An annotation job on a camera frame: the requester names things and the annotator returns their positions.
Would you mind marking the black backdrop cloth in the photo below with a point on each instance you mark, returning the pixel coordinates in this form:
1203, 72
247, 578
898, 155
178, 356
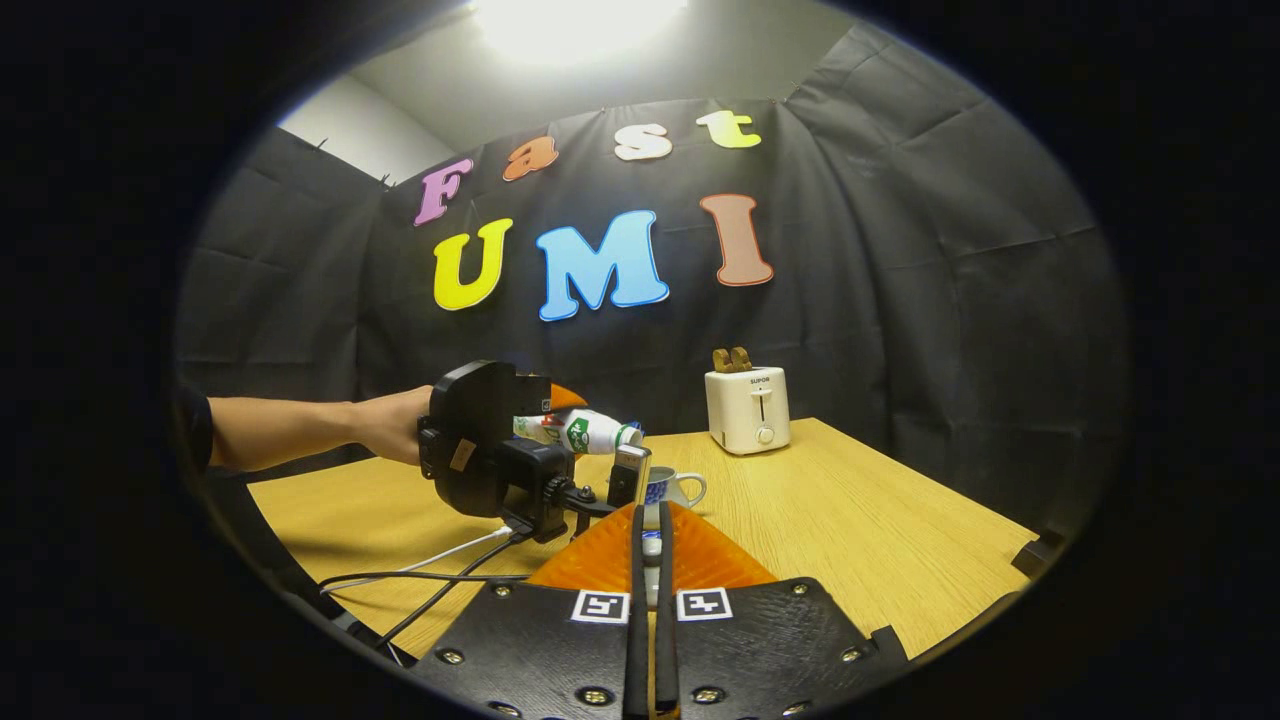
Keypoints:
900, 300

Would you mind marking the white blue-patterned teacup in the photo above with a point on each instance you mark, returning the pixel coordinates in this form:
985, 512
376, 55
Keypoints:
665, 488

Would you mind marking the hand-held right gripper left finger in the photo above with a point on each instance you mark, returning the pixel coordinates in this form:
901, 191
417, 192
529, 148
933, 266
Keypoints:
638, 640

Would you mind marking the white toaster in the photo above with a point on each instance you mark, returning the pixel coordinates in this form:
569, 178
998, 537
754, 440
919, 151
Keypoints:
745, 415

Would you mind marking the black sleeve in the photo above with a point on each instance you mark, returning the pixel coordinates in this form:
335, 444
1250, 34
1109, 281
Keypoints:
195, 430

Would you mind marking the small dark block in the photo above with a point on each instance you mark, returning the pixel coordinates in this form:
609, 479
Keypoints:
1038, 555

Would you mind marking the ceiling light panel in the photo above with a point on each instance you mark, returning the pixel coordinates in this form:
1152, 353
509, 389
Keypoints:
580, 25

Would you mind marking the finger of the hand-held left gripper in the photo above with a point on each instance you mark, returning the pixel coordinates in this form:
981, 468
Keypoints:
630, 478
565, 398

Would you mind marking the white green-label water bottle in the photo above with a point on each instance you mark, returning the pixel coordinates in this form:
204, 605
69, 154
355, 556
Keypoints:
590, 433

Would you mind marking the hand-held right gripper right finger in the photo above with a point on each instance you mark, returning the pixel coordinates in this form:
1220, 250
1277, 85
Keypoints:
666, 640

